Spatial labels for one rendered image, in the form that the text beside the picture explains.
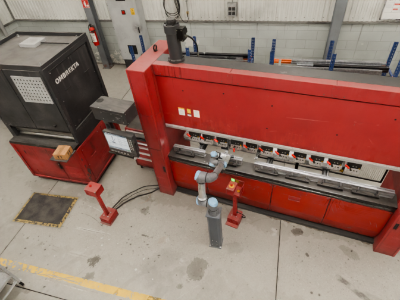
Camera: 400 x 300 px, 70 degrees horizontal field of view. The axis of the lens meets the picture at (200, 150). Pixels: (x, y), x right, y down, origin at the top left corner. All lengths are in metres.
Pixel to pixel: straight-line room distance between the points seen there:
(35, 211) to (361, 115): 4.99
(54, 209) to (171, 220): 2.02
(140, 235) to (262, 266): 1.83
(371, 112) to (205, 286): 2.83
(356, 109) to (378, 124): 0.28
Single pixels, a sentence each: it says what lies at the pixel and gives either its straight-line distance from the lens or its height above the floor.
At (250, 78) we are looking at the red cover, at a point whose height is 2.27.
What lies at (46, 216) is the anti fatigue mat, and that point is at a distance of 5.44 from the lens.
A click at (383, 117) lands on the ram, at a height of 2.00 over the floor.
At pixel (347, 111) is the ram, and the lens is 3.24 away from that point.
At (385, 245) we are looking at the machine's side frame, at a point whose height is 0.21.
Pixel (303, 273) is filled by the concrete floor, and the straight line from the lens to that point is 4.26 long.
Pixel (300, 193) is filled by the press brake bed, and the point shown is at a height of 0.73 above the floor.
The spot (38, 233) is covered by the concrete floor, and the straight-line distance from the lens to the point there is 5.32.
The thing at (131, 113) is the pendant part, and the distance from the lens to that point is 3.56.
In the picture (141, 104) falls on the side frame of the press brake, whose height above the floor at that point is 1.83.
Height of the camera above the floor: 3.82
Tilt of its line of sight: 43 degrees down
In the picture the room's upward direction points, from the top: 7 degrees counter-clockwise
